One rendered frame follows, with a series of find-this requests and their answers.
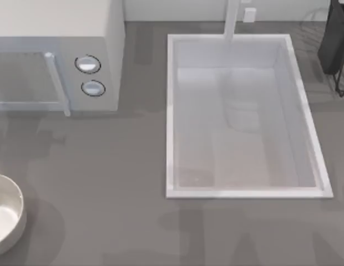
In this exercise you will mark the white sink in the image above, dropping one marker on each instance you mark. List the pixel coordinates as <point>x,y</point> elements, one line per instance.
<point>244,138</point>

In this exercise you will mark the pale microwave oven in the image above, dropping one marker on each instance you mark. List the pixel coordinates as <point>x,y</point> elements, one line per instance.
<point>111,69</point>

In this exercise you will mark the round microwave knob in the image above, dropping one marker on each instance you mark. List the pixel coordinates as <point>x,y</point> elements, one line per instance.
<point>93,88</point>
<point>87,64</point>

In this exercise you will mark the tall white tap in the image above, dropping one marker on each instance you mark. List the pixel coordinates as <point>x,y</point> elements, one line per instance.
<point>230,19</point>

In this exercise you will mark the glass microwave door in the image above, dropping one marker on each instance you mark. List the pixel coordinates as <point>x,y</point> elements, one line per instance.
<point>19,80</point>

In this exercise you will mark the white bowl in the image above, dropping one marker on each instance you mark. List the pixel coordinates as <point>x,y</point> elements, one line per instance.
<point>5,216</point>

